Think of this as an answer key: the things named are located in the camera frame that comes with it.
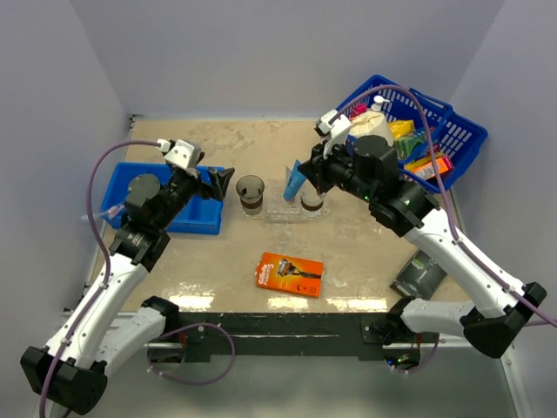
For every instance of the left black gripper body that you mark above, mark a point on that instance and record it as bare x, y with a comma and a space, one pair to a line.
181, 189

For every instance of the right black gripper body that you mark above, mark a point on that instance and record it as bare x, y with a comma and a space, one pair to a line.
338, 169

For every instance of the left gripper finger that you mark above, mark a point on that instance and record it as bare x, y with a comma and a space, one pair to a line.
220, 178
213, 191

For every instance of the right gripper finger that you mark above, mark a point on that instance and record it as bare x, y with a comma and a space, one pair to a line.
317, 154
312, 172

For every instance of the dark smoked plastic cup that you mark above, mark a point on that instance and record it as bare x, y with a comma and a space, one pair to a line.
250, 190

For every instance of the white toothpaste tube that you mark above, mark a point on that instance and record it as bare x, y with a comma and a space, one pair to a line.
288, 174

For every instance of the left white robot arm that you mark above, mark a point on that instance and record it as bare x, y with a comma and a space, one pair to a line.
100, 296

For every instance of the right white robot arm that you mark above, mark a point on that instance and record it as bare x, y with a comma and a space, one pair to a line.
499, 306

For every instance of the clear textured acrylic tray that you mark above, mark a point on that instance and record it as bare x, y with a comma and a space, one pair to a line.
302, 219

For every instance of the pink wrapped toothbrush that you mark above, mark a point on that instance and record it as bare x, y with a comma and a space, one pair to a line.
110, 213

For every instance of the blue plastic bin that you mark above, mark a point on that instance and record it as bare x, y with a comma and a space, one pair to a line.
198, 217

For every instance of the small red box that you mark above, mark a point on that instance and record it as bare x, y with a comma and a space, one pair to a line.
358, 109

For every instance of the green sponge pack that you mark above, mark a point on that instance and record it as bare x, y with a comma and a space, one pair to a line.
406, 144

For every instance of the yellow sponge pack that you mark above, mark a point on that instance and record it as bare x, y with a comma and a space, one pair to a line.
401, 128

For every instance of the white pump bottle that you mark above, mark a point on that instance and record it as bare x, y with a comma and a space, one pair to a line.
378, 103

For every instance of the orange razor box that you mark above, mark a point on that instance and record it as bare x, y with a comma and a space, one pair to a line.
287, 274

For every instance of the orange pink box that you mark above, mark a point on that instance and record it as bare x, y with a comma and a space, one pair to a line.
423, 168

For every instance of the blue shopping basket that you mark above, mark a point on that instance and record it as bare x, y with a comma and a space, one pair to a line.
459, 138

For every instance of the black green razor package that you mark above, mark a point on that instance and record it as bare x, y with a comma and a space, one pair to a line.
419, 278

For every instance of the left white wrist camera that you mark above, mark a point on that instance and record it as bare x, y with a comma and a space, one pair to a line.
180, 153

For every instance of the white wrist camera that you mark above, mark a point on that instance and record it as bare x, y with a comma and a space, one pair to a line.
180, 153
333, 128

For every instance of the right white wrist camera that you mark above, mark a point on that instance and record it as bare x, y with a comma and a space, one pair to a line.
333, 128

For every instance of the black aluminium base frame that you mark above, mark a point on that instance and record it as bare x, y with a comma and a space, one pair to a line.
285, 334

